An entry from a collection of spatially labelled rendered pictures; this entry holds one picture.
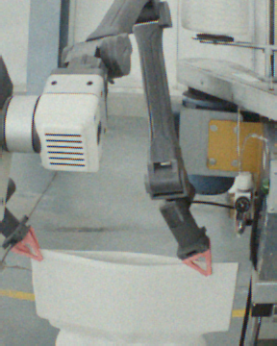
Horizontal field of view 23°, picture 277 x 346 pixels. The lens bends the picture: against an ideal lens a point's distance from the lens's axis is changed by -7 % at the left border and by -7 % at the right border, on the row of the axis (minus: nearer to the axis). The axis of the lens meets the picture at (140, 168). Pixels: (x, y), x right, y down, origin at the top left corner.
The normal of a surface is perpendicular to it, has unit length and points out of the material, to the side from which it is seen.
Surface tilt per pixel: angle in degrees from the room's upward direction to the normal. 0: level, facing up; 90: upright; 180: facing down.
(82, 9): 90
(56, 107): 30
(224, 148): 90
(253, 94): 90
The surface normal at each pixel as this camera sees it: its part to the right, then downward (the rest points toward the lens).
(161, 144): -0.31, 0.00
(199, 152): -0.11, 0.33
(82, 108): -0.04, -0.65
